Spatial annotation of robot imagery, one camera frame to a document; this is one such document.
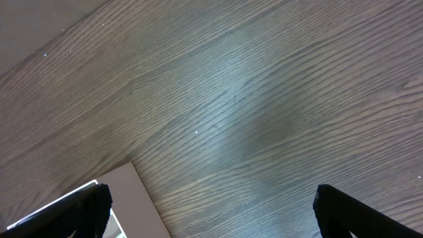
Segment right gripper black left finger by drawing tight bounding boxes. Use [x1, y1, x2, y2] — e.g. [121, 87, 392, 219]
[1, 184, 112, 238]

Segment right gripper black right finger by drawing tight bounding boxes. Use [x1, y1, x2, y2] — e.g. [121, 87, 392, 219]
[313, 184, 422, 238]

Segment white cardboard box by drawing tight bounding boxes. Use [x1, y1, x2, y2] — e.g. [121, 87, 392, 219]
[7, 162, 171, 238]

